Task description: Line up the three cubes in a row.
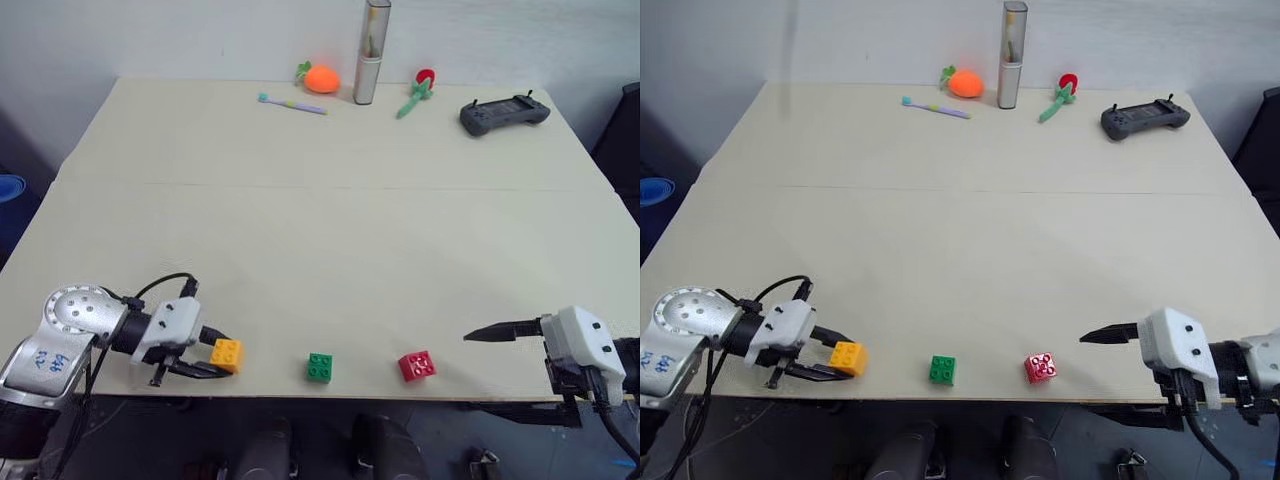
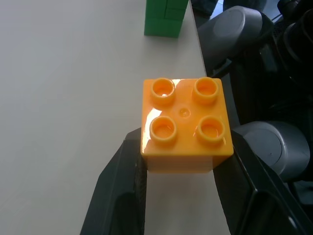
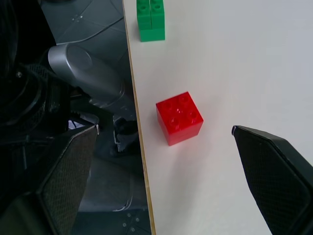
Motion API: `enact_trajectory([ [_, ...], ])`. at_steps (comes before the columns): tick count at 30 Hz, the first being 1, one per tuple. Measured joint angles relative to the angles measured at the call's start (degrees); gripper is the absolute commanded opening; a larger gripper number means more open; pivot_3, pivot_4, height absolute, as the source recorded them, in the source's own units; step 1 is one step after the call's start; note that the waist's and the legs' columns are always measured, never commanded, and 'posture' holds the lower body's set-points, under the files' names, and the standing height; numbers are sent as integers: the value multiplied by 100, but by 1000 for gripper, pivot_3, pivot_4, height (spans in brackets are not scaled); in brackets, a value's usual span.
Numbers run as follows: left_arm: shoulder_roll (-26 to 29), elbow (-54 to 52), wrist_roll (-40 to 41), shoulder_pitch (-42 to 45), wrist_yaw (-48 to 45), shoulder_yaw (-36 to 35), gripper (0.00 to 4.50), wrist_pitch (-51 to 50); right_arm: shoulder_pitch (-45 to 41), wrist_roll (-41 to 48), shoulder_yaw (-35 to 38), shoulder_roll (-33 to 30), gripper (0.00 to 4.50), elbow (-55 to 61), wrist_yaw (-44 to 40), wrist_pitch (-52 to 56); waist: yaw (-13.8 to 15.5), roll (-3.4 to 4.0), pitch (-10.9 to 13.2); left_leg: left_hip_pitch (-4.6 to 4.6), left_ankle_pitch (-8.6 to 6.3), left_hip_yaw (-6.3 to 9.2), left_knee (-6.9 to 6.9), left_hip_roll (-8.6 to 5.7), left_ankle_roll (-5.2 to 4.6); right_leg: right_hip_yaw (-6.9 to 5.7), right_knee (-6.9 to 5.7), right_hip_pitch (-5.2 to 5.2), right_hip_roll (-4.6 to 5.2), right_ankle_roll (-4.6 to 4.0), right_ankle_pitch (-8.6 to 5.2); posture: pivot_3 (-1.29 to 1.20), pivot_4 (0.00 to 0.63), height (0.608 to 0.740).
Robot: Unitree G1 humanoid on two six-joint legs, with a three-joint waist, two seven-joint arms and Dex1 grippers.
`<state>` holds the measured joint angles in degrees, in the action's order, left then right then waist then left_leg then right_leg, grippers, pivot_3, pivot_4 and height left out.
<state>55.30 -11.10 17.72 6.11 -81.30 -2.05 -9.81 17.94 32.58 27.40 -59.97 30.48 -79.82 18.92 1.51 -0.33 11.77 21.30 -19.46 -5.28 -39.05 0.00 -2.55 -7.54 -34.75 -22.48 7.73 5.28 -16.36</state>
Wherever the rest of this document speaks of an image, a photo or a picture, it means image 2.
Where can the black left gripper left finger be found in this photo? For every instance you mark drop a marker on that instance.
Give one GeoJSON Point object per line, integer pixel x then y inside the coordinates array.
{"type": "Point", "coordinates": [115, 186]}

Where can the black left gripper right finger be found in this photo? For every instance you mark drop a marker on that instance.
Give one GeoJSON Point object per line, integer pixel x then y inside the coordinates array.
{"type": "Point", "coordinates": [256, 195]}

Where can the silver and black robot body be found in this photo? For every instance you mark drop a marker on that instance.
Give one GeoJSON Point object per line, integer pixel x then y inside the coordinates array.
{"type": "Point", "coordinates": [264, 73]}

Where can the green building block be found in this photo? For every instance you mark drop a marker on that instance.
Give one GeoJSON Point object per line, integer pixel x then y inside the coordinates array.
{"type": "Point", "coordinates": [165, 18]}

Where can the orange studded building block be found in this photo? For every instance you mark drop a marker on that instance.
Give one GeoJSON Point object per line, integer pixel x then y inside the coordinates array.
{"type": "Point", "coordinates": [187, 127]}

